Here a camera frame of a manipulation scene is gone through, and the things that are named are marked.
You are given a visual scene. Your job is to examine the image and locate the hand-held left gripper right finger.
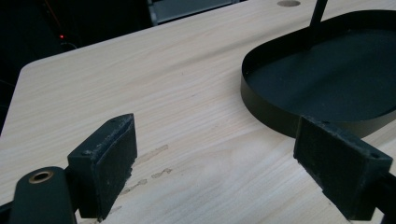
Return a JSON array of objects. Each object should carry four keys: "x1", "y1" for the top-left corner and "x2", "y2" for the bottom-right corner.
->
[{"x1": 292, "y1": 115, "x2": 394, "y2": 221}]

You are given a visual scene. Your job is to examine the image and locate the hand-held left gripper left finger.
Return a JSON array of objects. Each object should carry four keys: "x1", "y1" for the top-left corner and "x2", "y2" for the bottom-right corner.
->
[{"x1": 66, "y1": 113, "x2": 138, "y2": 222}]

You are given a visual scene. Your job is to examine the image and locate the black oval metal tray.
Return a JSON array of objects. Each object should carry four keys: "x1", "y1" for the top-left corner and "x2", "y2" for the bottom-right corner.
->
[{"x1": 240, "y1": 9, "x2": 396, "y2": 139}]

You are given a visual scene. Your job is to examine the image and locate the grey monitor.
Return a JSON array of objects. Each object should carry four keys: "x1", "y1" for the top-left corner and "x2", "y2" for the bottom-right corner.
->
[{"x1": 147, "y1": 0, "x2": 248, "y2": 26}]

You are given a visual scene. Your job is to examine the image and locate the black metal tray post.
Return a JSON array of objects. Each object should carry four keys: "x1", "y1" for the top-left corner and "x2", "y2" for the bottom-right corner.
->
[{"x1": 308, "y1": 0, "x2": 329, "y2": 32}]

